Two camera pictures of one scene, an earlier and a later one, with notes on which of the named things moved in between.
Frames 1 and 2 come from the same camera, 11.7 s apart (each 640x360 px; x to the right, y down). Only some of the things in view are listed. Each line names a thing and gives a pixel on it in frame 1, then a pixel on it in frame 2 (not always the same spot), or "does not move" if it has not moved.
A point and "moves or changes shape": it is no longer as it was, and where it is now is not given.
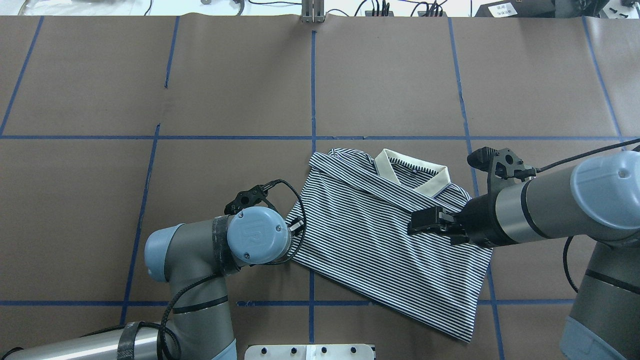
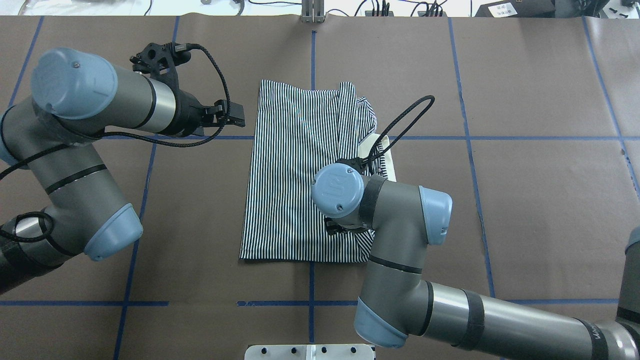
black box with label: x=518 y=9 does not move
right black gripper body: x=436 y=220 -> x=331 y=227
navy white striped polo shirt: x=349 y=218 moves or changes shape
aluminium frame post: x=313 y=11 does not move
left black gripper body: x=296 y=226 -> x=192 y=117
